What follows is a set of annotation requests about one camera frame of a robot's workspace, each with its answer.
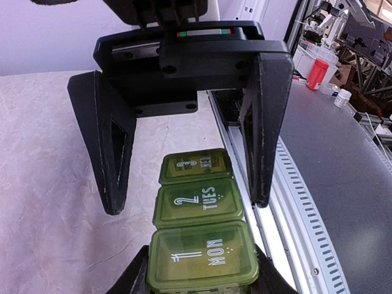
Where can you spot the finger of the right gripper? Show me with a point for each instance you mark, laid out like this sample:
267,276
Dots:
266,128
107,125

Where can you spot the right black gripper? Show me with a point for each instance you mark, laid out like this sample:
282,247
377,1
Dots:
159,72

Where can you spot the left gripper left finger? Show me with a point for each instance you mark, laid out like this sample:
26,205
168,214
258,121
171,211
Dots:
134,278

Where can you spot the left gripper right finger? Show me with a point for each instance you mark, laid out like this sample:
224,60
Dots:
269,280

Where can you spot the green weekly pill organizer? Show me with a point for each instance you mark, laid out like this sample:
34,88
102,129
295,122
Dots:
201,243

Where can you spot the orange capped bottle background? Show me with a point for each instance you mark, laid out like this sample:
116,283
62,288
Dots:
317,74

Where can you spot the white bottle background table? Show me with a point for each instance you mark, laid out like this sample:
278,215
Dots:
342,98

